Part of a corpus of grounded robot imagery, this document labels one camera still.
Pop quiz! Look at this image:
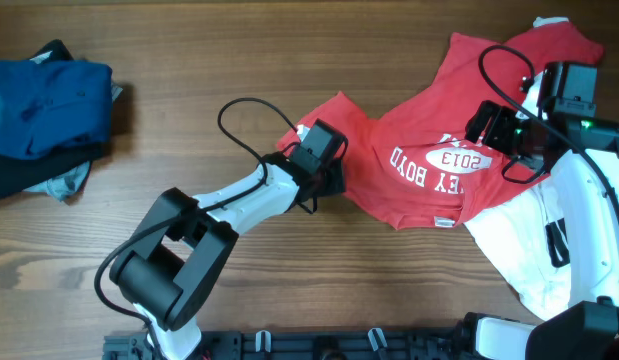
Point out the blue folded garment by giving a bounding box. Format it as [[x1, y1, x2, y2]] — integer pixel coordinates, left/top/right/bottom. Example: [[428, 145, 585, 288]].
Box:
[[0, 60, 113, 160]]

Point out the white crumpled garment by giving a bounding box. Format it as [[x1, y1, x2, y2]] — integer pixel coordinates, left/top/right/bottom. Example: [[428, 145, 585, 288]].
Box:
[[462, 16, 619, 322]]

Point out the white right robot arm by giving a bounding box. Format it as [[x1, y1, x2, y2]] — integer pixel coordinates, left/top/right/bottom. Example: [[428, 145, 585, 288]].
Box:
[[453, 62, 619, 359]]

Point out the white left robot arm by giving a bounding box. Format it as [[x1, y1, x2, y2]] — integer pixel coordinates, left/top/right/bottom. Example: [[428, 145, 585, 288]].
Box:
[[103, 147, 344, 359]]

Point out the red printed t-shirt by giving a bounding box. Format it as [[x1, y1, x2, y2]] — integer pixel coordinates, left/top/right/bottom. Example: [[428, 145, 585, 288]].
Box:
[[297, 21, 604, 230]]

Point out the black folded garment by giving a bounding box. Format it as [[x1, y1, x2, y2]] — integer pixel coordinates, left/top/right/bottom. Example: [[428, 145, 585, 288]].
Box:
[[0, 40, 84, 199]]

